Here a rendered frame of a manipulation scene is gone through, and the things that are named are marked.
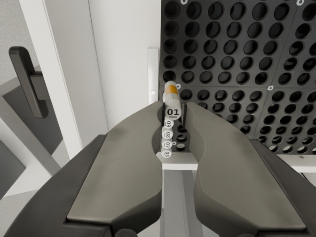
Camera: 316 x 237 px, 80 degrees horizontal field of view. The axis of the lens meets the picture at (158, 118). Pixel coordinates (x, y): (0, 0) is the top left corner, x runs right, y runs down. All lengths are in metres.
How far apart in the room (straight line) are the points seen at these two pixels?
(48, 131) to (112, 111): 0.37
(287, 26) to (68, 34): 0.19
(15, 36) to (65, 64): 1.16
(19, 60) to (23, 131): 0.33
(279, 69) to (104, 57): 0.20
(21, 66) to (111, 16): 0.11
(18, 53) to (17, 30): 1.12
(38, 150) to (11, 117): 0.10
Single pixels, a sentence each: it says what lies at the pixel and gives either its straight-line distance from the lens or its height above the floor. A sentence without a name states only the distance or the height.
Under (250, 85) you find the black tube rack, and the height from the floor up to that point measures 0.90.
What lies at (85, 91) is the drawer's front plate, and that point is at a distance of 0.22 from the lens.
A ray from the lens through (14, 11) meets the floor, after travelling 1.31.
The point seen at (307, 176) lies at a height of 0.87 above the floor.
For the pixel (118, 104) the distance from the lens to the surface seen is 0.28.
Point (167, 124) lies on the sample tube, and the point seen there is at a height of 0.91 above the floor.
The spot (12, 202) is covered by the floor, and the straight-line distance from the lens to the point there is 2.41.
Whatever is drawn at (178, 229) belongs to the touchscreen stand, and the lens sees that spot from 1.08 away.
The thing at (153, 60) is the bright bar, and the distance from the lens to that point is 0.24.
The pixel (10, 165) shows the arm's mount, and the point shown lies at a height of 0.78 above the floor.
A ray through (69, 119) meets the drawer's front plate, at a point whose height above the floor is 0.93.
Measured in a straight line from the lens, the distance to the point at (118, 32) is 0.25.
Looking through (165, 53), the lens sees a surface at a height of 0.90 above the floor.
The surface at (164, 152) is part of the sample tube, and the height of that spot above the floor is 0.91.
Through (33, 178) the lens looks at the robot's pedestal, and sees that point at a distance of 0.59.
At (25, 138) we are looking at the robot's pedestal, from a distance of 0.52.
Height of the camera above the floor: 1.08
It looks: 58 degrees down
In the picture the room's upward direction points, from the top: 178 degrees counter-clockwise
